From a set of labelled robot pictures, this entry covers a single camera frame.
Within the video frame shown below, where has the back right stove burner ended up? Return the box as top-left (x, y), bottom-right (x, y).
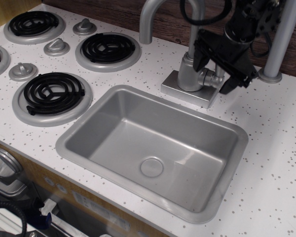
top-left (75, 33), bottom-right (141, 73)

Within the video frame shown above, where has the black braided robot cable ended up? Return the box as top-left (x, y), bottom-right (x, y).
top-left (179, 0), bottom-right (234, 26)

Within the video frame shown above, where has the grey stove knob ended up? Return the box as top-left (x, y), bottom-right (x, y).
top-left (73, 18), bottom-right (97, 36)
top-left (8, 63), bottom-right (38, 81)
top-left (43, 38), bottom-right (70, 57)

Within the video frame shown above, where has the grey stove knob top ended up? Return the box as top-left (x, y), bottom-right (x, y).
top-left (73, 18), bottom-right (97, 36)

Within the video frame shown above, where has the grey stove knob middle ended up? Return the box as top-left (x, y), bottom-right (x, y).
top-left (43, 38), bottom-right (70, 57)

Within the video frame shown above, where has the grey round oven dial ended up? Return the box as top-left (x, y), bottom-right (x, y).
top-left (0, 148), bottom-right (23, 185)

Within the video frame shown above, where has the silver toy faucet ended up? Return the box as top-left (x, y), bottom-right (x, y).
top-left (139, 0), bottom-right (218, 109)

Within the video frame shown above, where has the silver faucet lever handle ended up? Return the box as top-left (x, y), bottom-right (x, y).
top-left (198, 63), bottom-right (225, 89)

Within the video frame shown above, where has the grey vertical support pole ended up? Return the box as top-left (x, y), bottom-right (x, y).
top-left (259, 0), bottom-right (296, 84)

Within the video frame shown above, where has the grey toy sink basin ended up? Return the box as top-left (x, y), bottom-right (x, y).
top-left (56, 85), bottom-right (249, 224)

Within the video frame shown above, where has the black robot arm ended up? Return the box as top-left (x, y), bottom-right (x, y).
top-left (193, 0), bottom-right (283, 94)

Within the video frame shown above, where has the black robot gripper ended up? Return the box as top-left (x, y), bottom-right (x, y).
top-left (193, 24), bottom-right (258, 94)

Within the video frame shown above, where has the back left stove burner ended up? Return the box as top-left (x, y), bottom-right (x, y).
top-left (3, 11), bottom-right (66, 45)

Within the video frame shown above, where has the black cable lower left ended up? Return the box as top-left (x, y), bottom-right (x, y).
top-left (0, 200), bottom-right (28, 237)

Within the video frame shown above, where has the grey stove knob lower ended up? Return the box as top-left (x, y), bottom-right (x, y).
top-left (8, 63), bottom-right (38, 81)

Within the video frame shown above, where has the front right stove burner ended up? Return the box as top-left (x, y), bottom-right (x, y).
top-left (12, 73), bottom-right (93, 127)

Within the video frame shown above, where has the thin black wire loop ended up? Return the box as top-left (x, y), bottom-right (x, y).
top-left (250, 32), bottom-right (273, 57)

